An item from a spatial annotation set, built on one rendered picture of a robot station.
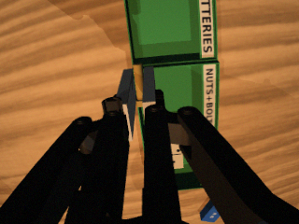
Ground beige domino tile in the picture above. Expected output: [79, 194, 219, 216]
[171, 144, 183, 169]

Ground green bins with labels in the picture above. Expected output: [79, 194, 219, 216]
[124, 0, 220, 190]

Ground blue 9v battery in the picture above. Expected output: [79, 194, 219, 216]
[200, 200, 220, 222]

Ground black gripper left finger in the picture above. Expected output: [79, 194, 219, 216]
[0, 68, 136, 224]

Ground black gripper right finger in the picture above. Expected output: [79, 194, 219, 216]
[142, 66, 299, 224]

